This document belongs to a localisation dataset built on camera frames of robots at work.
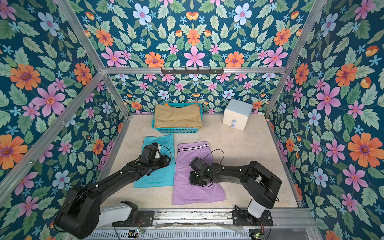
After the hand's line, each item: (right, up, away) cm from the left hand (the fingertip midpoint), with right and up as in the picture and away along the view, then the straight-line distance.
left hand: (170, 158), depth 88 cm
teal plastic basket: (+1, +36, +27) cm, 45 cm away
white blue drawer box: (+42, +28, +14) cm, 52 cm away
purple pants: (+9, -18, -6) cm, 21 cm away
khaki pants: (-5, +26, +17) cm, 32 cm away
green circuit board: (-15, -34, -16) cm, 40 cm away
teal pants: (-6, -10, 0) cm, 12 cm away
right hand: (+12, -13, -3) cm, 18 cm away
